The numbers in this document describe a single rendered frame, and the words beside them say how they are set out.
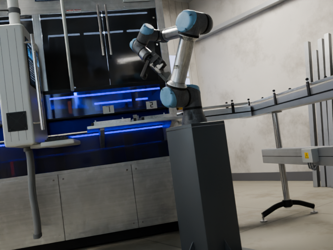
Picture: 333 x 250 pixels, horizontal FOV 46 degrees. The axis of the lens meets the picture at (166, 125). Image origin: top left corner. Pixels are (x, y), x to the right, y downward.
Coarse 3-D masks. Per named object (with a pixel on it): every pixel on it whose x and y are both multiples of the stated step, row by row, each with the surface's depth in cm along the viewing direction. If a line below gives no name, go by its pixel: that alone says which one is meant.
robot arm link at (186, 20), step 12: (180, 12) 207; (192, 12) 203; (180, 24) 205; (192, 24) 202; (204, 24) 208; (180, 36) 208; (192, 36) 206; (180, 48) 210; (192, 48) 211; (180, 60) 211; (180, 72) 213; (168, 84) 216; (180, 84) 215; (168, 96) 216; (180, 96) 217
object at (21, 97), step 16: (0, 32) 238; (16, 32) 240; (0, 48) 238; (16, 48) 239; (0, 64) 237; (16, 64) 238; (32, 64) 257; (0, 80) 237; (16, 80) 238; (32, 80) 250; (0, 96) 236; (16, 96) 237; (32, 96) 246; (16, 112) 236; (32, 112) 240; (16, 128) 235; (32, 128) 237; (16, 144) 235; (32, 144) 240
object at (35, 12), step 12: (0, 0) 293; (24, 0) 296; (72, 0) 303; (84, 0) 305; (96, 0) 307; (108, 0) 309; (120, 0) 311; (0, 12) 292; (24, 12) 295; (36, 12) 297; (48, 12) 299; (60, 12) 301; (72, 12) 303; (36, 24) 296; (36, 36) 296; (120, 84) 306; (132, 84) 308; (144, 84) 310; (156, 108) 310; (48, 120) 293
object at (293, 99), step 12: (312, 84) 251; (324, 84) 235; (276, 96) 300; (288, 96) 277; (300, 96) 262; (312, 96) 249; (324, 96) 237; (252, 108) 338; (264, 108) 316; (276, 108) 297; (288, 108) 290
